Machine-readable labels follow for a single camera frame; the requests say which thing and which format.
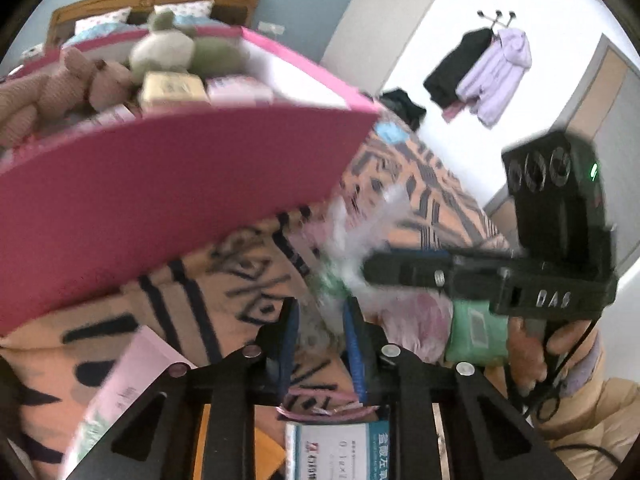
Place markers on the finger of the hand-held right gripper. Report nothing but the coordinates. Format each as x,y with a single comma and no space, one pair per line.
450,254
405,272

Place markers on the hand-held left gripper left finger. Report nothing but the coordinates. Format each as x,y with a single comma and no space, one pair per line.
287,340

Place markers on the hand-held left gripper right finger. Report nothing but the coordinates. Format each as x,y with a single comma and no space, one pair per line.
356,345

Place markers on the pink tasselled sachet bag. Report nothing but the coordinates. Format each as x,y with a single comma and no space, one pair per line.
415,320

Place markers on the clear plastic wrapper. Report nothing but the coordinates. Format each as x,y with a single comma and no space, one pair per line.
360,240

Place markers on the green wet wipes pack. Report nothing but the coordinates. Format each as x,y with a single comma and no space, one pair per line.
475,335

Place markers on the pink storage box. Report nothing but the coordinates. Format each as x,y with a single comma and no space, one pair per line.
175,185

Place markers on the floral tissue pack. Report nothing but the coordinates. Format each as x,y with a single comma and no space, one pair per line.
240,91

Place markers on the beige soap box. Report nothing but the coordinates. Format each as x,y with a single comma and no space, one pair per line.
172,90

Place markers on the person's right forearm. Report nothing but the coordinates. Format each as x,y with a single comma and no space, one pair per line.
600,410

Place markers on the person's right hand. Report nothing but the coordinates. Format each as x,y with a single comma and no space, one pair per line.
570,340

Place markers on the white blue medicine box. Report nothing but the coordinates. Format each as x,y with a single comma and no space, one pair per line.
340,450

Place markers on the orange cream tube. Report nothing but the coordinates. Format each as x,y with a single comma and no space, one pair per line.
270,445

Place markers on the blue face mask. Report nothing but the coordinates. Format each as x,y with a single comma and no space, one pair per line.
392,134

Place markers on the pink garment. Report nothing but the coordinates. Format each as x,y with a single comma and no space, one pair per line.
452,112

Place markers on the purple hoodie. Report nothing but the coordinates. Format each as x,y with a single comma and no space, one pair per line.
500,70

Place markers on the black clothes pile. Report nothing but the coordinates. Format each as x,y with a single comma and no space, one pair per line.
405,105

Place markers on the pink cream tube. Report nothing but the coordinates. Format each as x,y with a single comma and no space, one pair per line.
125,390

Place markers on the black jacket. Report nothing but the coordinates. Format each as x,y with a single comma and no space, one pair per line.
455,75

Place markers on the pale carton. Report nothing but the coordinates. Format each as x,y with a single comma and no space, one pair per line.
115,116

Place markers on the green plush frog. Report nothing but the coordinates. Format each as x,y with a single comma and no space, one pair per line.
215,55

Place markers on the dotted white pillow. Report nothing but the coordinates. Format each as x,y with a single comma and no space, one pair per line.
100,20
195,9

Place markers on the pink plush bunny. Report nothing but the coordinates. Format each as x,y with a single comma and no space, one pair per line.
60,90

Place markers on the black wall hook rack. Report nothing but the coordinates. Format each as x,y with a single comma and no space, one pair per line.
495,20

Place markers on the white wall socket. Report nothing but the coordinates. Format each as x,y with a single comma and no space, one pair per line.
270,27

